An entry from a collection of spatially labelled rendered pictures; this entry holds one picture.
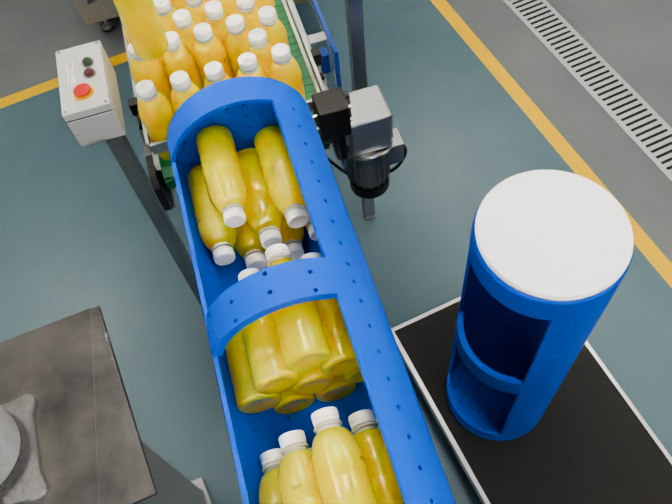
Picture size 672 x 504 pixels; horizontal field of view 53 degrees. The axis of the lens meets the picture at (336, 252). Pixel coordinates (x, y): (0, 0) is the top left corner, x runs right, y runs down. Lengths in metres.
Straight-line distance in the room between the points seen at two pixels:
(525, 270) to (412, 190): 1.40
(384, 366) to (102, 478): 0.50
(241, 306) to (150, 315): 1.48
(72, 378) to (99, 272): 1.38
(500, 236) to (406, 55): 1.88
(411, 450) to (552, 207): 0.58
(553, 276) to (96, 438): 0.82
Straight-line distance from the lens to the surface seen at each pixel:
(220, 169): 1.24
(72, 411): 1.25
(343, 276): 1.02
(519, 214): 1.29
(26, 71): 3.47
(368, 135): 1.69
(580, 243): 1.28
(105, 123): 1.53
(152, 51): 1.46
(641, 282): 2.51
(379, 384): 0.94
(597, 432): 2.10
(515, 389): 1.62
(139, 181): 1.80
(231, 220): 1.20
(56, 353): 1.31
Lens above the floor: 2.09
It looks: 59 degrees down
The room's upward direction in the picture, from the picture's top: 9 degrees counter-clockwise
